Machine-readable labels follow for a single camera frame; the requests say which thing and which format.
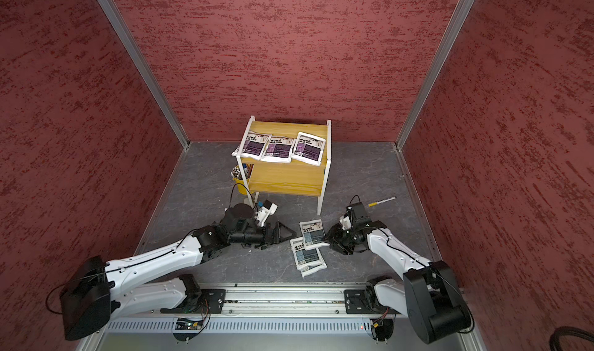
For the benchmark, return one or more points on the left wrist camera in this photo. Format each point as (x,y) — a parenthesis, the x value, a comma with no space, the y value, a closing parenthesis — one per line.
(265,209)

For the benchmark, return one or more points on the wooden two-tier shelf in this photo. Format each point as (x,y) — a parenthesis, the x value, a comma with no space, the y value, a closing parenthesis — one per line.
(295,178)

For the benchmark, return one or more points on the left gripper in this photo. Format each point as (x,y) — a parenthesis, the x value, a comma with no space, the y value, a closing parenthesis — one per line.
(277,236)

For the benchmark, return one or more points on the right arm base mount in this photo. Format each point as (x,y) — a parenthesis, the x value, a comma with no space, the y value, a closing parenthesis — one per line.
(375,300)

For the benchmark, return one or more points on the yellow handled screwdriver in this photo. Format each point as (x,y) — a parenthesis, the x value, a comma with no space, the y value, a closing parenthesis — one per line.
(373,204)

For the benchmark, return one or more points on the aluminium rail frame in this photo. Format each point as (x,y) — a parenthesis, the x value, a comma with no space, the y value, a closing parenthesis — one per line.
(274,317)

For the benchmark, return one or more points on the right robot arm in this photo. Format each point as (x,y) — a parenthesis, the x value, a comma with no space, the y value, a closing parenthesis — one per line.
(427,294)

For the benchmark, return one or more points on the purple coffee bag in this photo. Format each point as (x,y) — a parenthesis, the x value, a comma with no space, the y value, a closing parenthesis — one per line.
(279,150)
(254,146)
(308,149)

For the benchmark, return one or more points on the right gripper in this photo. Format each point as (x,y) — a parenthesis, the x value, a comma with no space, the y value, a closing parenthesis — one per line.
(334,234)

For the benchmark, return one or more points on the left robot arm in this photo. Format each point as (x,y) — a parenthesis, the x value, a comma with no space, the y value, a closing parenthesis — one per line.
(100,291)

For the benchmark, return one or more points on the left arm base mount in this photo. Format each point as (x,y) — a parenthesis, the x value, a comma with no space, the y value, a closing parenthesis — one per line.
(208,300)

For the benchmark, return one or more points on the grey coffee bag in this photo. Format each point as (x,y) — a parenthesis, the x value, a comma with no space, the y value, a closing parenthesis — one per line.
(313,234)
(308,262)

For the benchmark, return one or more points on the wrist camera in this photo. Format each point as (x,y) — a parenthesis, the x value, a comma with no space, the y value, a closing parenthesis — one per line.
(345,221)
(265,209)

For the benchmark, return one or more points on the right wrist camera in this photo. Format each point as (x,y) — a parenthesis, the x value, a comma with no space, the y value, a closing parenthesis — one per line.
(345,221)

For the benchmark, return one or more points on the yellow pen cup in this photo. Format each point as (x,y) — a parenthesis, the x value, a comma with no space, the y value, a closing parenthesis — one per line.
(241,175)

